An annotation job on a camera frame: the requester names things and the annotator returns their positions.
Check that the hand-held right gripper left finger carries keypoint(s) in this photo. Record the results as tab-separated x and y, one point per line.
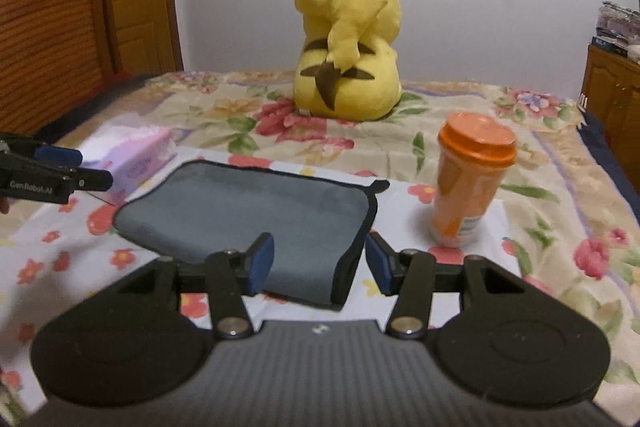
262	264

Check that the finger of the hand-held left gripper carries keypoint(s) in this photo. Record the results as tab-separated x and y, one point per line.
56	154
92	180

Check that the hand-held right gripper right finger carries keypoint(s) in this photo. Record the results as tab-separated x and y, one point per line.
378	264

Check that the grey towel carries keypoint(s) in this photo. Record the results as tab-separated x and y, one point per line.
250	212

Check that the pink tissue pack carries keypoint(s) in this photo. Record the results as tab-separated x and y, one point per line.
142	152

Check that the white red-flowered cloth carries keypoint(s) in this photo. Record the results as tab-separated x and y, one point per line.
60	247

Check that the orange lidded cup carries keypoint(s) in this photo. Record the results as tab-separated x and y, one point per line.
465	187

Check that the ribbed wooden headboard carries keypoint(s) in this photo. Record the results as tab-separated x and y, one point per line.
45	17

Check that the beige floral blanket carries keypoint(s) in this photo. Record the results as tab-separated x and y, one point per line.
550	187

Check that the yellow plush toy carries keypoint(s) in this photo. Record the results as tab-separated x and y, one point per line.
345	32

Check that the dark blue mattress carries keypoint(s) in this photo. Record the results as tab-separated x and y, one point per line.
614	167

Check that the wooden cabinet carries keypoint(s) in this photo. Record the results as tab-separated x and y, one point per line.
615	92

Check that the stack of books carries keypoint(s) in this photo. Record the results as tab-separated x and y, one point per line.
620	29

